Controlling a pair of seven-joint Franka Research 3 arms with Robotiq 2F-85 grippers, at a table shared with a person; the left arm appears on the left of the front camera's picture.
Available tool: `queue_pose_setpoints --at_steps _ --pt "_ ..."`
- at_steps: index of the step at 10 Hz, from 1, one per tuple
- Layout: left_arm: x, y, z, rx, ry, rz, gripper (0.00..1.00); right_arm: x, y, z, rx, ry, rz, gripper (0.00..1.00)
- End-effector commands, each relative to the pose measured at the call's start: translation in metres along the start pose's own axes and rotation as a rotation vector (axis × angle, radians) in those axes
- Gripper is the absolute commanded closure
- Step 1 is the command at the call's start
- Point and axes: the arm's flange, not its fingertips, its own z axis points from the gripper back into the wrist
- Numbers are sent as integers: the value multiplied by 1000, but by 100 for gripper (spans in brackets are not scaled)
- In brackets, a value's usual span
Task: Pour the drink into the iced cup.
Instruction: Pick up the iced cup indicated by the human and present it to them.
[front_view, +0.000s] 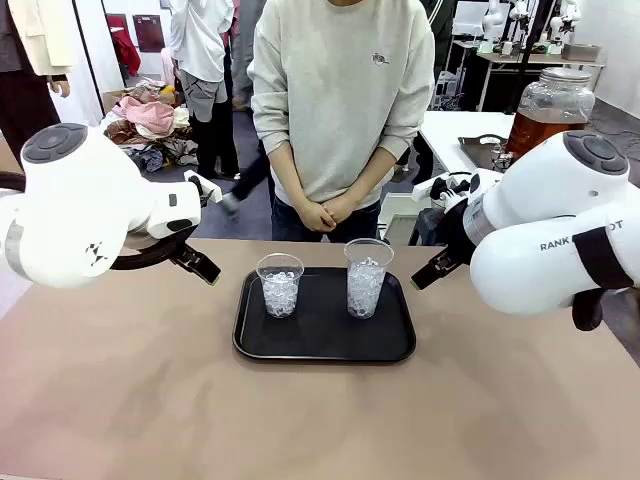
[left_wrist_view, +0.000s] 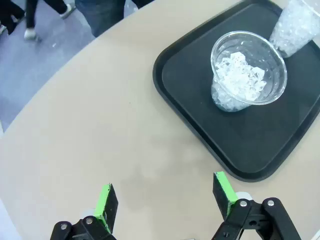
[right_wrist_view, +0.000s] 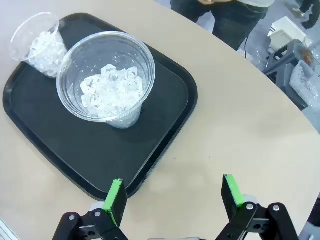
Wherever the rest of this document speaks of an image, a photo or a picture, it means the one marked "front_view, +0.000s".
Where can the tall clear iced cup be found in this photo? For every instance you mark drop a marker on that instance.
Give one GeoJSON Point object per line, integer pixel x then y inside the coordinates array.
{"type": "Point", "coordinates": [367, 290]}

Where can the background person in green jacket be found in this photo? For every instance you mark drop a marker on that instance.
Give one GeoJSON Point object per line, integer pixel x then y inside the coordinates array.
{"type": "Point", "coordinates": [442, 40]}

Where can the person in grey sweatshirt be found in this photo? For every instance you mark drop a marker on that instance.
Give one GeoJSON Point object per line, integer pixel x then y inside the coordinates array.
{"type": "Point", "coordinates": [340, 100]}

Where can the person's right forearm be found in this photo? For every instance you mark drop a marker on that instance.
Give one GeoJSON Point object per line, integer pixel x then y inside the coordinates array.
{"type": "Point", "coordinates": [285, 170]}

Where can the background person in white shirt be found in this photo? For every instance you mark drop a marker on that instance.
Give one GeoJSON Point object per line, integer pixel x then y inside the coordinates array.
{"type": "Point", "coordinates": [200, 40]}

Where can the white box behind table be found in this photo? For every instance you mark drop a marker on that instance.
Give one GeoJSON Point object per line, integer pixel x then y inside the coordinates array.
{"type": "Point", "coordinates": [397, 220]}

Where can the person's left forearm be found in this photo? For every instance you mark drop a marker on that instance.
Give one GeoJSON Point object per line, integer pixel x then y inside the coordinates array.
{"type": "Point", "coordinates": [375, 170]}

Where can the black plastic serving tray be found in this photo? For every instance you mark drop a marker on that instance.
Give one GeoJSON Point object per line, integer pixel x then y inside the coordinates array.
{"type": "Point", "coordinates": [325, 335]}

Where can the person's right hand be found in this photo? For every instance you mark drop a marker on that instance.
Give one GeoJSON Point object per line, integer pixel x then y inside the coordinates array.
{"type": "Point", "coordinates": [315, 215]}

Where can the glass jar of brown drink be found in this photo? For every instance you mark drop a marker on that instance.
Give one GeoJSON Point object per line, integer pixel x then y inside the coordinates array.
{"type": "Point", "coordinates": [550, 110]}

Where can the dark framed wall panel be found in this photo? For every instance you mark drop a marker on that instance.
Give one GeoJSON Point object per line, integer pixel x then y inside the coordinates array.
{"type": "Point", "coordinates": [148, 34]}

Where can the person's left hand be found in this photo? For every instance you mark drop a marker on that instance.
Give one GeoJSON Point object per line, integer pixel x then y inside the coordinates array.
{"type": "Point", "coordinates": [345, 207]}

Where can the white equipment cart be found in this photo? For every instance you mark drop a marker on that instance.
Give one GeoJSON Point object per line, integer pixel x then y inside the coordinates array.
{"type": "Point", "coordinates": [447, 90]}

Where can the open cardboard box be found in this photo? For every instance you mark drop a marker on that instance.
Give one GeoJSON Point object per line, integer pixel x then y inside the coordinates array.
{"type": "Point", "coordinates": [111, 100]}

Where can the background workbench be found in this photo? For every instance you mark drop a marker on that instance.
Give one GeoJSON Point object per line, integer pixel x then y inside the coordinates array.
{"type": "Point", "coordinates": [500, 57]}

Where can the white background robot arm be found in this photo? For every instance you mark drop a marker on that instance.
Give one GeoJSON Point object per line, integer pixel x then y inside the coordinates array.
{"type": "Point", "coordinates": [565, 17]}
{"type": "Point", "coordinates": [492, 20]}

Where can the grey metal box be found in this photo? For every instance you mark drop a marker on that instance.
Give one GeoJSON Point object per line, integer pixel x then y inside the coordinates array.
{"type": "Point", "coordinates": [580, 52]}

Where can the short clear iced cup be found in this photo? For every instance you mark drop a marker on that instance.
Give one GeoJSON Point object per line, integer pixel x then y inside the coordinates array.
{"type": "Point", "coordinates": [280, 295]}

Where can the white side table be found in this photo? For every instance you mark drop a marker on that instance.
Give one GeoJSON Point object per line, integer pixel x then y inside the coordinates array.
{"type": "Point", "coordinates": [450, 130]}

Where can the hanging red garment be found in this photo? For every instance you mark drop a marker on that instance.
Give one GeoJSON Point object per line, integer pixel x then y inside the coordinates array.
{"type": "Point", "coordinates": [125, 50]}

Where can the pile of mixed clothes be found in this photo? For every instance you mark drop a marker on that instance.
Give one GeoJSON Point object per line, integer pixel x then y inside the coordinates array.
{"type": "Point", "coordinates": [145, 115]}

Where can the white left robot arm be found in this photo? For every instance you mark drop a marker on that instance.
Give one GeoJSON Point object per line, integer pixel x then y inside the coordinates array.
{"type": "Point", "coordinates": [75, 200]}

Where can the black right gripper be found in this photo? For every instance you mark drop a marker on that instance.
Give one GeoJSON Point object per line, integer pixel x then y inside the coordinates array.
{"type": "Point", "coordinates": [456, 230]}

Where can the background person in dark trousers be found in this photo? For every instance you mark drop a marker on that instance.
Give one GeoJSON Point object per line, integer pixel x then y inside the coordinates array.
{"type": "Point", "coordinates": [245, 50]}

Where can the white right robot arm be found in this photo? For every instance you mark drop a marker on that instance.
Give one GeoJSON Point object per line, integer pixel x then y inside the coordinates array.
{"type": "Point", "coordinates": [540, 200]}

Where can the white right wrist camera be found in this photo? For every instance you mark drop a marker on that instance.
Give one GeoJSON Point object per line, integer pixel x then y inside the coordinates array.
{"type": "Point", "coordinates": [425, 187]}

